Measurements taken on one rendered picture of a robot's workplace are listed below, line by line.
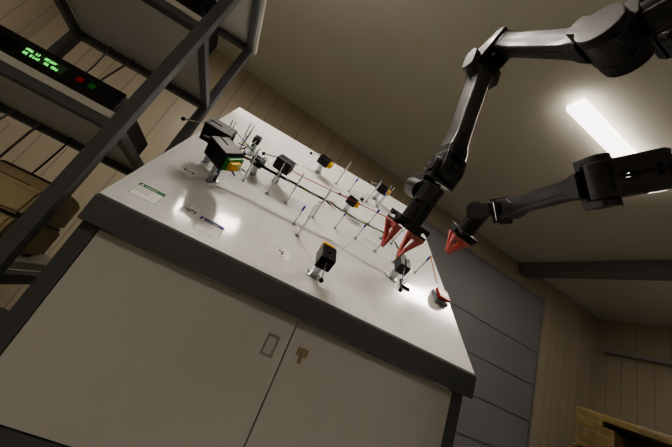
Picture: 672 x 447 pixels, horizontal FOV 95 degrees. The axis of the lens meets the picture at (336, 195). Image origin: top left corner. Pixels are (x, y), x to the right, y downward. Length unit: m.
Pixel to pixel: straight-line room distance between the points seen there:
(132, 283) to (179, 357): 0.21
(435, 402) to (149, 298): 0.86
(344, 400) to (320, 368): 0.11
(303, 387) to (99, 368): 0.47
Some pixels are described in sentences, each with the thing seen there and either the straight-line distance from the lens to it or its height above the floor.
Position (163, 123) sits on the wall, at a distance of 3.48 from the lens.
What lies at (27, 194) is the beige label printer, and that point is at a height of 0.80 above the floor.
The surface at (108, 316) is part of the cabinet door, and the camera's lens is 0.92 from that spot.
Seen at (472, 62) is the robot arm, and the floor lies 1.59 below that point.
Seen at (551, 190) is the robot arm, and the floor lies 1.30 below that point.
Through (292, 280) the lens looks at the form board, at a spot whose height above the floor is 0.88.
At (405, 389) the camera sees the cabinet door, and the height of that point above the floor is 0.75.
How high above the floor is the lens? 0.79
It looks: 24 degrees up
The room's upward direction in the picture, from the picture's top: 25 degrees clockwise
